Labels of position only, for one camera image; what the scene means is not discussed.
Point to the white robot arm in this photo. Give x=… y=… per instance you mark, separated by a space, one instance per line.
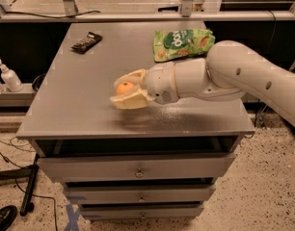
x=229 y=70

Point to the grey drawer cabinet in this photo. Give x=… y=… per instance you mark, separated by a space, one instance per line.
x=157 y=162

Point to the dark rxbar chocolate bar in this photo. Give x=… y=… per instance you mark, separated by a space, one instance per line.
x=89 y=41

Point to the black stand leg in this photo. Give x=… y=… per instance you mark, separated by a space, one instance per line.
x=30 y=172

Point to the white pump bottle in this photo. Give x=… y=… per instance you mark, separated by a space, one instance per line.
x=10 y=78

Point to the black shoe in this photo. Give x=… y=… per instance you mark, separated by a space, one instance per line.
x=7 y=217

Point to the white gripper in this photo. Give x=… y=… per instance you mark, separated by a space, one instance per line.
x=161 y=82

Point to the orange fruit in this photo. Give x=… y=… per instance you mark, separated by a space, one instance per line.
x=124 y=87

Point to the metal frame rail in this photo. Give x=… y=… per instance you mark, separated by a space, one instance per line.
x=137 y=17

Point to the green snack bag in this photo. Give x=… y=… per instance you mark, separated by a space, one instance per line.
x=168 y=46

